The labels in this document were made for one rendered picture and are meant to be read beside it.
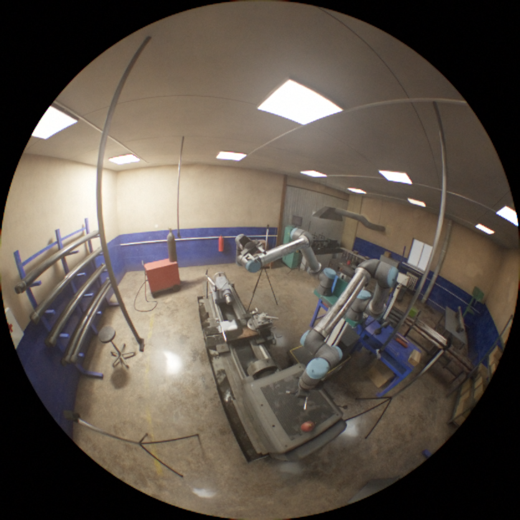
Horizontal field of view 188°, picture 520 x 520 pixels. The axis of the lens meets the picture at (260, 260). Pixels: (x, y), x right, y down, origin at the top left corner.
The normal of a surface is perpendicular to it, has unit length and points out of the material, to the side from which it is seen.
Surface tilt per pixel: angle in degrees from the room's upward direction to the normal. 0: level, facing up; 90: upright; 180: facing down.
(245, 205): 90
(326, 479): 0
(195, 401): 0
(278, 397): 0
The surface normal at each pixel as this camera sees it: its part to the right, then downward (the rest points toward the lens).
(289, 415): 0.09, -0.92
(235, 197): 0.40, 0.38
